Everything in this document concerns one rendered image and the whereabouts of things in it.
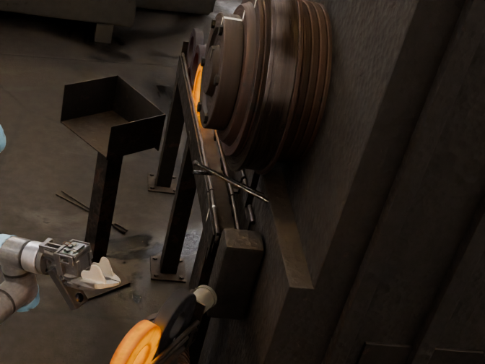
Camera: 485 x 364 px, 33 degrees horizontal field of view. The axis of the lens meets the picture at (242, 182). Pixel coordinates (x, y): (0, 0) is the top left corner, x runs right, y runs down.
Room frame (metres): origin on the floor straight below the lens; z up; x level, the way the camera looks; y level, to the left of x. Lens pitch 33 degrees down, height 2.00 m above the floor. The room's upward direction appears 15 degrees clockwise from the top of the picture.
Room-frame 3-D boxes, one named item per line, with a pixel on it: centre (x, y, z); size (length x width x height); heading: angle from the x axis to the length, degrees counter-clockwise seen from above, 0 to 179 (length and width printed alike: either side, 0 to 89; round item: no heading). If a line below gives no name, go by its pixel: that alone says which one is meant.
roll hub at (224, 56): (1.80, 0.13, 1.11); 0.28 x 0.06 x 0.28; 15
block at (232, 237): (1.60, -0.04, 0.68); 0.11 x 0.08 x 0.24; 105
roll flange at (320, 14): (1.84, -0.05, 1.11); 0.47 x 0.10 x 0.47; 15
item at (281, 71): (1.82, 0.03, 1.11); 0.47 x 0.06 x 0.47; 15
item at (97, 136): (2.22, 0.45, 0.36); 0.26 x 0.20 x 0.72; 50
